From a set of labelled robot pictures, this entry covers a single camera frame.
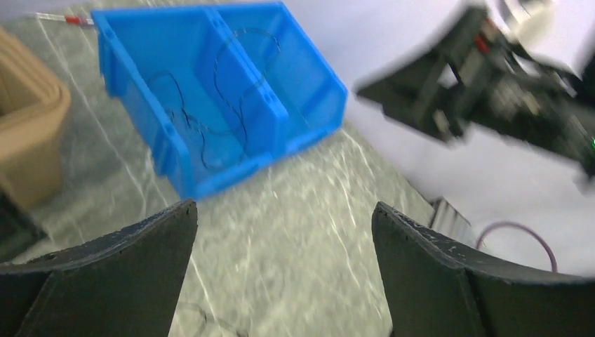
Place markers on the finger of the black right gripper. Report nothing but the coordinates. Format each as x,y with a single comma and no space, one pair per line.
432,94

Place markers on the blue bin right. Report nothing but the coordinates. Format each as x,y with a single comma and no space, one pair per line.
297,73

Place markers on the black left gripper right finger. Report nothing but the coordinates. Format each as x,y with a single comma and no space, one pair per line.
436,286

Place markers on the tan tool case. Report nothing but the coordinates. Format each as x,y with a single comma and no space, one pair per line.
34,112

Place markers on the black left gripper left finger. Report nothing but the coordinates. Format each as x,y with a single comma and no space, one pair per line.
125,283

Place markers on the blue bin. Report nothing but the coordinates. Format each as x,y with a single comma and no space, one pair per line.
297,73
208,117

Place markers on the red white pen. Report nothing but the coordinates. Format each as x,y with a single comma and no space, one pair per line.
70,19

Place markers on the blue bin left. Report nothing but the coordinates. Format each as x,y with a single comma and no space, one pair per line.
208,117

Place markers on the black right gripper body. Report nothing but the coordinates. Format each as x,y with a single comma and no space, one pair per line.
504,88

